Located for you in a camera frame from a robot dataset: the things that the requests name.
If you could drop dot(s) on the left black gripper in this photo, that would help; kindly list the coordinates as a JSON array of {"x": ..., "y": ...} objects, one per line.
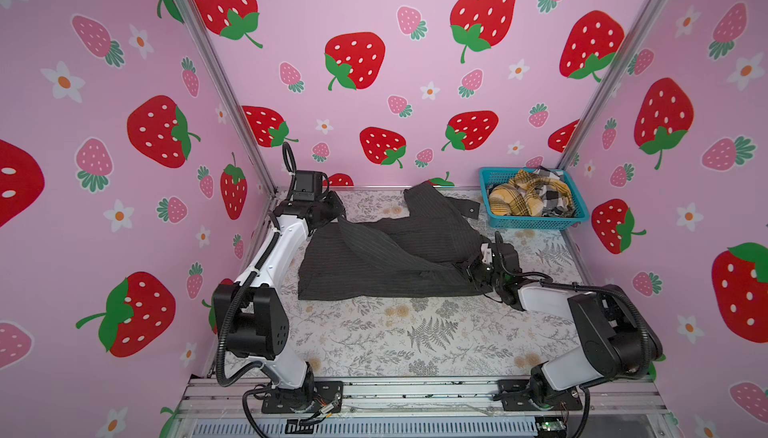
[{"x": 334, "y": 207}]

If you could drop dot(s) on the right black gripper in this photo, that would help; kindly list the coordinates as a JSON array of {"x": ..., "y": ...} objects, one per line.
[{"x": 473, "y": 265}]

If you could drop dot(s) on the dark grey striped shirt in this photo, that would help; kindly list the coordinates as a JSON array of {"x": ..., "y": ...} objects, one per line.
[{"x": 429, "y": 253}]

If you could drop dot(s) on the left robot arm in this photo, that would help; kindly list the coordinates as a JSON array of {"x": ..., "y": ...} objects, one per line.
[{"x": 252, "y": 324}]

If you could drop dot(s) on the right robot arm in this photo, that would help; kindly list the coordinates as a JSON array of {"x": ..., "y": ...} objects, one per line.
[{"x": 615, "y": 340}]

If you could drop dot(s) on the teal plastic basket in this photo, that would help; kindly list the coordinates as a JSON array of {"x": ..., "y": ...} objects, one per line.
[{"x": 491, "y": 176}]

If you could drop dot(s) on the yellow plaid shirt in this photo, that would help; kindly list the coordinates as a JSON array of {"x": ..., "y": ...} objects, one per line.
[{"x": 538, "y": 193}]

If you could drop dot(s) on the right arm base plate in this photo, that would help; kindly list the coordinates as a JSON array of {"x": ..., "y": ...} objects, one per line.
[{"x": 535, "y": 395}]

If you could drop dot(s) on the aluminium rail frame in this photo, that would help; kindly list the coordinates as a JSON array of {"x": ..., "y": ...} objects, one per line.
[{"x": 459, "y": 406}]

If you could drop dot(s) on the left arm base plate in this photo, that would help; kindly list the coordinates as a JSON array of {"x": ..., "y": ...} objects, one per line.
[{"x": 320, "y": 397}]

